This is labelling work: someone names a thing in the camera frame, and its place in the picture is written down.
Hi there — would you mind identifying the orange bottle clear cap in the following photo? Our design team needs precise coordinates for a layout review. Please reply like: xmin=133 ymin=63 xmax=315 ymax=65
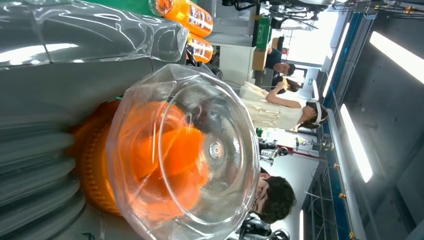
xmin=66 ymin=63 xmax=262 ymax=240
xmin=187 ymin=33 xmax=215 ymax=64
xmin=154 ymin=0 xmax=215 ymax=38

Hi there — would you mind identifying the green table mat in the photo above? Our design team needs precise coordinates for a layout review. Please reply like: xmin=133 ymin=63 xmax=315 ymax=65
xmin=82 ymin=0 xmax=161 ymax=17

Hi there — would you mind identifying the white cabinet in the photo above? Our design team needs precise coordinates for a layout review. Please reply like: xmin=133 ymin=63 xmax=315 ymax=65
xmin=218 ymin=44 xmax=256 ymax=88

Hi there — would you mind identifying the brown cardboard box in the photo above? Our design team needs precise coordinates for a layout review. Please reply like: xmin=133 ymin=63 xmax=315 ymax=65
xmin=252 ymin=48 xmax=269 ymax=72

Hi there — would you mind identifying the green box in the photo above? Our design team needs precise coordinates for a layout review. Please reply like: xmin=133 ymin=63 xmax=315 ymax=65
xmin=256 ymin=16 xmax=273 ymax=51

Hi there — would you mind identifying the person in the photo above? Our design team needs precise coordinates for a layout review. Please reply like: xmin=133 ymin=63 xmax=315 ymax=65
xmin=251 ymin=167 xmax=297 ymax=225
xmin=271 ymin=77 xmax=303 ymax=96
xmin=264 ymin=47 xmax=297 ymax=77
xmin=239 ymin=81 xmax=329 ymax=132

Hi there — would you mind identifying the black white background robot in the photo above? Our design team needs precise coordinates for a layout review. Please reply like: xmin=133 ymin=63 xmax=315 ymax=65
xmin=258 ymin=139 xmax=290 ymax=167

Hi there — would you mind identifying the long ceiling light strip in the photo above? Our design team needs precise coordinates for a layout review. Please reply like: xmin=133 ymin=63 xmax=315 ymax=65
xmin=322 ymin=21 xmax=351 ymax=99

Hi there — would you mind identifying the ceiling light panel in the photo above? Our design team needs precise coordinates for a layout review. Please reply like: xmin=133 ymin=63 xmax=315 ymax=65
xmin=368 ymin=31 xmax=424 ymax=86
xmin=339 ymin=103 xmax=374 ymax=184

